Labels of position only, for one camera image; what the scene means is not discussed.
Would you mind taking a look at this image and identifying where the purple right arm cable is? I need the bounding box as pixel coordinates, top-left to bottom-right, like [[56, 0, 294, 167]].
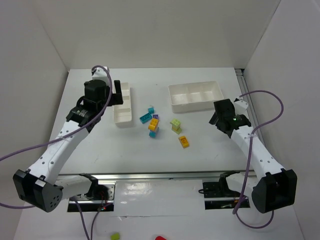
[[232, 90, 285, 230]]

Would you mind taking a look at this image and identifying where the small teal lego brick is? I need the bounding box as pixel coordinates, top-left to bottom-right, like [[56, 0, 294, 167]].
[[148, 107, 155, 115]]

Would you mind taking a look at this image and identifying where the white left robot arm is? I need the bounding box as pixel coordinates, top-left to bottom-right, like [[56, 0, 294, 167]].
[[13, 79, 124, 213]]

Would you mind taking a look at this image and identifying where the wide white compartment tray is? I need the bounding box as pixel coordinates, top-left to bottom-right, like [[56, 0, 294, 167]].
[[168, 81, 224, 113]]

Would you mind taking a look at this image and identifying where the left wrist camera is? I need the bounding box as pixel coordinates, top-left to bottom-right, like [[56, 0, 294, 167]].
[[91, 67, 109, 83]]

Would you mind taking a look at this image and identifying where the light green lego stack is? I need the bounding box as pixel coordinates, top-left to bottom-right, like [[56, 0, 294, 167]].
[[170, 118, 182, 135]]

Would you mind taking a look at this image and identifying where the green lego on foreground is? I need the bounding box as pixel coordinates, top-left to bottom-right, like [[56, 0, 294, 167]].
[[110, 232, 120, 240]]

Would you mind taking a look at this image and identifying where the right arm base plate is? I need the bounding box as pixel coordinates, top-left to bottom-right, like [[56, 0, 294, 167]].
[[198, 173, 240, 210]]

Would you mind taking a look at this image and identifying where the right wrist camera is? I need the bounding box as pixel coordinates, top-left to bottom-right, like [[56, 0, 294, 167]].
[[233, 98, 249, 115]]

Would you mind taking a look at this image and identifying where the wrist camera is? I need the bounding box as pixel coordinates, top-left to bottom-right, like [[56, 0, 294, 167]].
[[91, 67, 109, 83], [233, 98, 249, 115]]

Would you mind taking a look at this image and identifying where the red object at edge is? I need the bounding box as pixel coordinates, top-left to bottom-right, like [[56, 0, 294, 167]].
[[154, 235, 167, 240]]

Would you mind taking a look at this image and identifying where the orange lego brick stack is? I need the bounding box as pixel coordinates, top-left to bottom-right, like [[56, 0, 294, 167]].
[[148, 118, 159, 132]]

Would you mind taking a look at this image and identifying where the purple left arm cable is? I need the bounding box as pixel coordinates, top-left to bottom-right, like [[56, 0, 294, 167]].
[[0, 65, 113, 240]]

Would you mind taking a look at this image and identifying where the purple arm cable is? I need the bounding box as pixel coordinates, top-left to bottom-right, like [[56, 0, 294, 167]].
[[232, 90, 285, 230], [0, 65, 113, 240]]

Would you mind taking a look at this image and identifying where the long teal lego brick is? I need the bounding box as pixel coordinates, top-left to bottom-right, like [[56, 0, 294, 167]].
[[139, 113, 152, 124]]

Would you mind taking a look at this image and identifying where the narrow white compartment tray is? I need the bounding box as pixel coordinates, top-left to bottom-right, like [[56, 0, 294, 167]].
[[113, 82, 133, 128]]

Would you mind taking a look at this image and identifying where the aluminium rail front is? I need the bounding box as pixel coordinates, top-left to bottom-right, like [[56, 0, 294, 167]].
[[58, 170, 251, 183]]

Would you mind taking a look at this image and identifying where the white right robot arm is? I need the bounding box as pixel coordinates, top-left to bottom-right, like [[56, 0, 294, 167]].
[[209, 99, 298, 214]]

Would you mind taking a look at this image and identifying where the teal lego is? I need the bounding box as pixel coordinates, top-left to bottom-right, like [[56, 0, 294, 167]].
[[149, 127, 159, 138]]

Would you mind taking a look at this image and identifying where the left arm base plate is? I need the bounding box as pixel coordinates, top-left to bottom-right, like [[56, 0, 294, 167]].
[[65, 180, 116, 213]]

